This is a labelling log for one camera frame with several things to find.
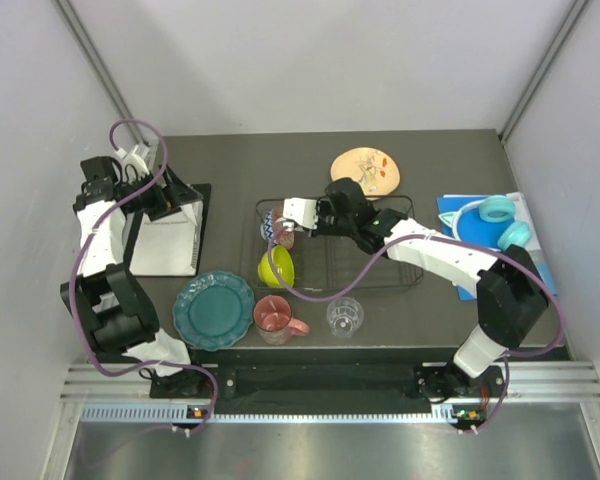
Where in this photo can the teal cat ear headphones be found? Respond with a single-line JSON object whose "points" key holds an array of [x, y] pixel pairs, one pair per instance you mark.
{"points": [[505, 220]]}

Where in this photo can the lime green bowl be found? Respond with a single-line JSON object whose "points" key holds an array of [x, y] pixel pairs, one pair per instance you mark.
{"points": [[275, 264]]}

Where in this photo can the black clipboard with paper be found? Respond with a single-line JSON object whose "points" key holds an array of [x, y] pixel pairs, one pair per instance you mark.
{"points": [[170, 246]]}

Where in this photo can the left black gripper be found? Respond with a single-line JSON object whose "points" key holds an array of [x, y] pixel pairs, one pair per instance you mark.
{"points": [[172, 196]]}

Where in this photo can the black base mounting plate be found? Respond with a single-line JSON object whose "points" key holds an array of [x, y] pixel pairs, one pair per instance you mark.
{"points": [[436, 377]]}

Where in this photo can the blue folder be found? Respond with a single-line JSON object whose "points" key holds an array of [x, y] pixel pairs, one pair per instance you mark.
{"points": [[530, 250]]}

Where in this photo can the blue red patterned bowl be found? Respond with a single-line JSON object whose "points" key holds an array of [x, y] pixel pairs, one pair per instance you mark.
{"points": [[273, 229]]}

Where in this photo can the pink glass mug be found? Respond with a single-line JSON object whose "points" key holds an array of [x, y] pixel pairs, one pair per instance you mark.
{"points": [[275, 321]]}

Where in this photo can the clear drinking glass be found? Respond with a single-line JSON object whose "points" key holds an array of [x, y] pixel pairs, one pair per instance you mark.
{"points": [[344, 316]]}

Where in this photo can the peach bird pattern plate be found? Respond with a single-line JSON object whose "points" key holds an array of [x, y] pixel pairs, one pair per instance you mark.
{"points": [[374, 170]]}

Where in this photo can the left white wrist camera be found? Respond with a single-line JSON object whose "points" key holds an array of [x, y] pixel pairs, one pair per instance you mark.
{"points": [[134, 163]]}

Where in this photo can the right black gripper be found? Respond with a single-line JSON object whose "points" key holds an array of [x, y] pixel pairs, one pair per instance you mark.
{"points": [[323, 206]]}

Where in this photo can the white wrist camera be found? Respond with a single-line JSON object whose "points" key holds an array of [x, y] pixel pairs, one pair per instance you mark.
{"points": [[134, 163], [300, 214]]}

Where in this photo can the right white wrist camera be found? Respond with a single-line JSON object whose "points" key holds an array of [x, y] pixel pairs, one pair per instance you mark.
{"points": [[300, 214]]}

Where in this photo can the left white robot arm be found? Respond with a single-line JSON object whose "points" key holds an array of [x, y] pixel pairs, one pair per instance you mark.
{"points": [[113, 313]]}

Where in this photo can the teal scalloped plate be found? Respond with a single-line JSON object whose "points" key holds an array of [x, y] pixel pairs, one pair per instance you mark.
{"points": [[214, 311]]}

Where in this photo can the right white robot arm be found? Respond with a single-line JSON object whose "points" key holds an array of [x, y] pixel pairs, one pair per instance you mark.
{"points": [[508, 303]]}

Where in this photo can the aluminium rail frame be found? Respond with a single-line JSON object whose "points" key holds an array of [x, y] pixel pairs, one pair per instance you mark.
{"points": [[549, 382]]}

